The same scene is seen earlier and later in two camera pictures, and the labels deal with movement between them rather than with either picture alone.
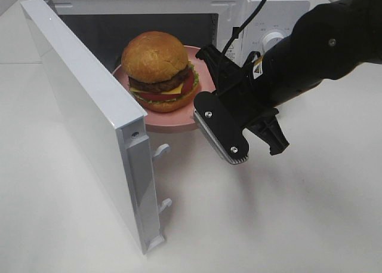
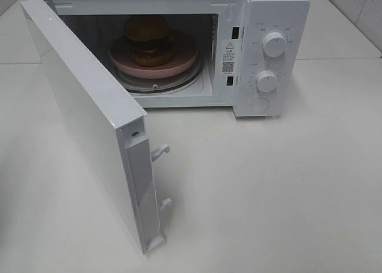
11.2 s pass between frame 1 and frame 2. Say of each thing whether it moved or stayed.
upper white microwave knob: stayed
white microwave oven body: stayed
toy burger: moved
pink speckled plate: moved
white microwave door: stayed
